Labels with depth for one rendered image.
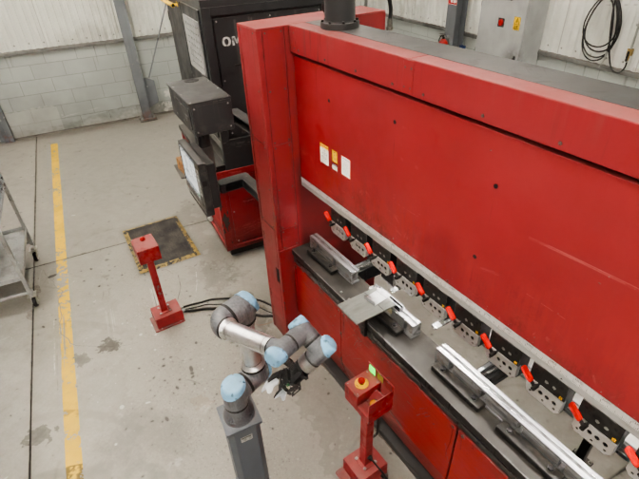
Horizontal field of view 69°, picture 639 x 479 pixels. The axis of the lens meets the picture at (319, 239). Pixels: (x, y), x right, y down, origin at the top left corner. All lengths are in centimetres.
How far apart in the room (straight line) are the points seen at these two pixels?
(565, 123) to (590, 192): 22
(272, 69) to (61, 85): 635
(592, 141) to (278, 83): 173
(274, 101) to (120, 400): 233
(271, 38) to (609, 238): 187
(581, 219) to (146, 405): 297
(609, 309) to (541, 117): 62
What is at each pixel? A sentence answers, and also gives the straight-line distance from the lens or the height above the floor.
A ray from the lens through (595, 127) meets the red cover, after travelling 150.
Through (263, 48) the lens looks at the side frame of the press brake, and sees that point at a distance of 266.
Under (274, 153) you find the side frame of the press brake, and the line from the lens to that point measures 284.
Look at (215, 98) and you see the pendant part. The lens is 277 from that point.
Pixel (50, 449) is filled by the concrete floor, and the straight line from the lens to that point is 371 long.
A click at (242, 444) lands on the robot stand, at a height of 65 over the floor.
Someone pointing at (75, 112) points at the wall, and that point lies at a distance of 888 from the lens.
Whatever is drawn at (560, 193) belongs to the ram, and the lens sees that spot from 163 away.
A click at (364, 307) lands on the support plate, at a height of 100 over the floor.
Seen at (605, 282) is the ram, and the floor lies 181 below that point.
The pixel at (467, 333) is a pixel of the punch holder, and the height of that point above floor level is 122.
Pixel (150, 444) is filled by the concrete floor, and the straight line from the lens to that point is 345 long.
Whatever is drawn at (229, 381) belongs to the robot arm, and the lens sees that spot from 229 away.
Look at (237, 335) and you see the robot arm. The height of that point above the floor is 143.
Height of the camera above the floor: 275
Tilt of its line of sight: 35 degrees down
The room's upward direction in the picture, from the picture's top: 2 degrees counter-clockwise
